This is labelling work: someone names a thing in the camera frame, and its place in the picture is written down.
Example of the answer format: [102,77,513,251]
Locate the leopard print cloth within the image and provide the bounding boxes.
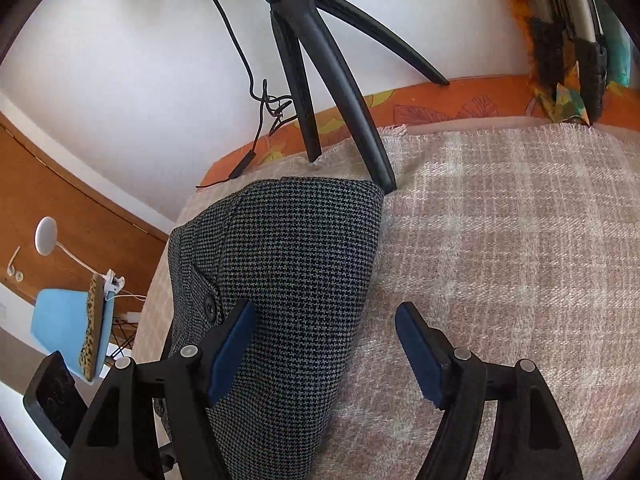
[77,280,107,381]

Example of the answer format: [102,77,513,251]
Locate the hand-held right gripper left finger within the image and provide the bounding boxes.
[61,299,258,480]

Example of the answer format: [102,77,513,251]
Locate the yellow patterned cloth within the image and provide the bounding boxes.
[525,62,591,125]

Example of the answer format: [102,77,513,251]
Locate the teal cloth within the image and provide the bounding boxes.
[600,7,632,88]

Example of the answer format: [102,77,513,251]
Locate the black cable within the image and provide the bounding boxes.
[195,0,296,191]

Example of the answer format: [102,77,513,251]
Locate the white clip-on desk lamp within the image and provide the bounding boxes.
[34,216,126,306]

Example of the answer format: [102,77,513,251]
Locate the grey houndstooth pants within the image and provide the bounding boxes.
[154,176,386,473]

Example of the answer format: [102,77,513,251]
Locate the black tripod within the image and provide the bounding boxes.
[248,0,450,194]

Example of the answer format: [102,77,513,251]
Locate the light blue chair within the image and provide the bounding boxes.
[30,288,136,386]

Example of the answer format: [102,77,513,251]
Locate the beige checked blanket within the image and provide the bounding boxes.
[136,119,640,480]

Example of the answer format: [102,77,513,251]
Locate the orange flower garland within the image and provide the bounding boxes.
[499,0,541,81]

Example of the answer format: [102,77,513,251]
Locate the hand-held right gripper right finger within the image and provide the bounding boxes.
[394,302,585,480]

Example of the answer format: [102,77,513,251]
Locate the wooden door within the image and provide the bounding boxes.
[0,112,171,321]

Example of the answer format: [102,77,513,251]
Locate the black hanging straps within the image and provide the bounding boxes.
[530,0,611,126]

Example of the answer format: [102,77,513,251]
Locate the orange leaf-print bedsheet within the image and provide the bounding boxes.
[199,73,640,188]

